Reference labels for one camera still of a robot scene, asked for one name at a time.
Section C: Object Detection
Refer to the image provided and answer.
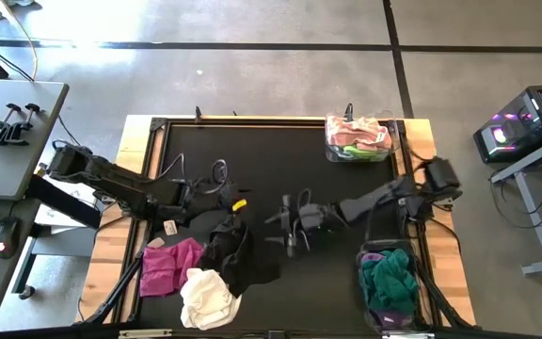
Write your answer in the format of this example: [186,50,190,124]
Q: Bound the teal towel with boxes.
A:
[359,249,420,315]

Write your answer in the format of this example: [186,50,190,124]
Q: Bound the thin black cable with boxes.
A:
[0,36,35,83]

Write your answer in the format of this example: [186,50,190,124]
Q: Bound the yellow cable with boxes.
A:
[0,0,40,82]

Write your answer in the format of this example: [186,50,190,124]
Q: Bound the black computer mouse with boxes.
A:
[0,216,22,260]

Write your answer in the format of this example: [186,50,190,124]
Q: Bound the black C clamp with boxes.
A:
[0,103,23,145]
[3,103,41,146]

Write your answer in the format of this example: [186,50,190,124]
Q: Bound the navy towel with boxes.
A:
[151,209,215,236]

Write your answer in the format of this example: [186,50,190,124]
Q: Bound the black floor cable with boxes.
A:
[56,115,83,148]

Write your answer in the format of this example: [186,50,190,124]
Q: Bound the black table frame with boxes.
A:
[113,116,441,331]

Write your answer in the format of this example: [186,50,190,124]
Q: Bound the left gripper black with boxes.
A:
[176,178,254,225]

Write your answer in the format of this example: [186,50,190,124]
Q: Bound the black towel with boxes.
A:
[199,214,281,299]

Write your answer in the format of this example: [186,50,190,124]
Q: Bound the white towel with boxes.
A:
[180,267,243,331]

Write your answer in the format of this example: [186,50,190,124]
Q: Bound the lime green towel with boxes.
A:
[341,144,386,162]

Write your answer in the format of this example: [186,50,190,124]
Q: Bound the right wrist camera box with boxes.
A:
[298,202,325,223]

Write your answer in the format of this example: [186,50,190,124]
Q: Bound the computer tower with lights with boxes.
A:
[472,84,542,165]

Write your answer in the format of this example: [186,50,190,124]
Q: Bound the magenta towel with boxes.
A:
[139,236,205,298]

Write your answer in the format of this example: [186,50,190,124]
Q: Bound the grey metal table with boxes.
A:
[489,129,542,277]

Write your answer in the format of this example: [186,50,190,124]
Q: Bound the black aluminium frame strut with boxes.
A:
[411,258,475,329]
[85,225,152,326]

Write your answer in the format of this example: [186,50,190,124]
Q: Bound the pale pink towel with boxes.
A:
[327,116,393,152]

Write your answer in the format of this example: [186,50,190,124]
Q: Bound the silver metal bracket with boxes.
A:
[382,331,436,339]
[119,329,173,339]

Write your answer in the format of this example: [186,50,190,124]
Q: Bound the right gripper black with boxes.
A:
[264,193,347,258]

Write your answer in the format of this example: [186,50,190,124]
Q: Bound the white paper sheets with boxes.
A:
[33,181,106,236]

